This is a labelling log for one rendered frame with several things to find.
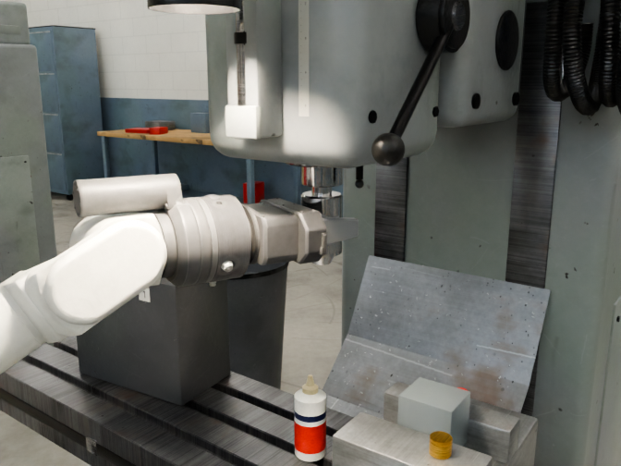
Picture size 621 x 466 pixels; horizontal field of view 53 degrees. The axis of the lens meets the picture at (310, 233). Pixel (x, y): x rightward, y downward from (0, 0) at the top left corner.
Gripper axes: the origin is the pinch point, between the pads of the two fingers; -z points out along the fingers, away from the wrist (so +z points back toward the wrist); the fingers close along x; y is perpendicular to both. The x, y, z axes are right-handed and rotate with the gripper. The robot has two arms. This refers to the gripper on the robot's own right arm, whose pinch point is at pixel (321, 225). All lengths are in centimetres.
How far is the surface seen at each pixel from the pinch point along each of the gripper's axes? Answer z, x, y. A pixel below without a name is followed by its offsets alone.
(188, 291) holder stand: 7.7, 23.2, 13.6
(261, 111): 10.7, -6.3, -13.2
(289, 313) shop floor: -141, 256, 122
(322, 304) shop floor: -167, 260, 122
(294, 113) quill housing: 7.3, -6.4, -12.9
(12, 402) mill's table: 30, 46, 36
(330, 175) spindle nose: 0.4, -2.4, -6.1
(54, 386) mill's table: 25, 38, 31
